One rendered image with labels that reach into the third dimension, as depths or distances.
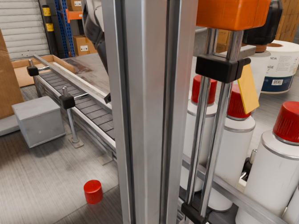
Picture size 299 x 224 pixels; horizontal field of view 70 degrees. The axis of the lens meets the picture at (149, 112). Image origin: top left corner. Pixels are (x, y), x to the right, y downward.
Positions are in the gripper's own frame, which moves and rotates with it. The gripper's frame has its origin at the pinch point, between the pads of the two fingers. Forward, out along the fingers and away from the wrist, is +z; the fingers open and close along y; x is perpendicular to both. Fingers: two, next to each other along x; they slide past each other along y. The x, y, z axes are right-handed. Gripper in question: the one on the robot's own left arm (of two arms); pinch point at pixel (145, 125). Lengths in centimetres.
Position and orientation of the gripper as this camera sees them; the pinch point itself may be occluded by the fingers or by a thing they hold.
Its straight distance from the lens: 46.4
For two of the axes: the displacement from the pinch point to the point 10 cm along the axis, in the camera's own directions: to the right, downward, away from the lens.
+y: 7.6, -3.3, 5.6
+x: -5.0, 2.6, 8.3
